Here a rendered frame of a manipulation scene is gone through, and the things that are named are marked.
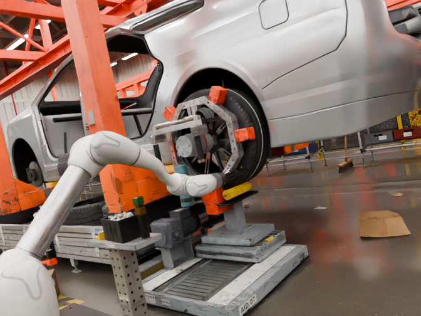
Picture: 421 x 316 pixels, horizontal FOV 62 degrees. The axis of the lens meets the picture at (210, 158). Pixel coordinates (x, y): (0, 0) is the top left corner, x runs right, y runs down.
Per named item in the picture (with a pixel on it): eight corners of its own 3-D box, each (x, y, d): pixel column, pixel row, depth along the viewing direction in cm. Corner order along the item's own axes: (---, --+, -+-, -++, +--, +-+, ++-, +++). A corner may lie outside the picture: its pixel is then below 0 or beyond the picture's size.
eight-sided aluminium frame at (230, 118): (249, 180, 204) (232, 88, 201) (244, 183, 199) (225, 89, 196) (183, 186, 239) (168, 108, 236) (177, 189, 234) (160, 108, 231)
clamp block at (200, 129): (208, 132, 192) (207, 123, 192) (198, 134, 186) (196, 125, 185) (202, 133, 196) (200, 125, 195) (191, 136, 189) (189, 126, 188)
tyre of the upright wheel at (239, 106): (289, 120, 209) (212, 71, 239) (270, 123, 191) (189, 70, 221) (245, 202, 240) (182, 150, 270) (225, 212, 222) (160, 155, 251)
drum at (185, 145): (217, 151, 216) (212, 128, 215) (194, 157, 200) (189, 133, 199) (200, 153, 225) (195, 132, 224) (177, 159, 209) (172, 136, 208)
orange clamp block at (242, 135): (243, 140, 204) (255, 138, 198) (235, 142, 198) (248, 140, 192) (240, 128, 203) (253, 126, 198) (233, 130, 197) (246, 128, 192)
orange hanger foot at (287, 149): (304, 147, 427) (299, 120, 425) (284, 155, 387) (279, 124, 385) (292, 149, 437) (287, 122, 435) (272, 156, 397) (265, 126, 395)
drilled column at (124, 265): (149, 315, 188) (133, 239, 185) (135, 325, 180) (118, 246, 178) (138, 311, 194) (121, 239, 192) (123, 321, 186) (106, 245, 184)
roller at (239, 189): (254, 189, 229) (252, 180, 229) (228, 200, 206) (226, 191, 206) (247, 189, 233) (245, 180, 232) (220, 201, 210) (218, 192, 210)
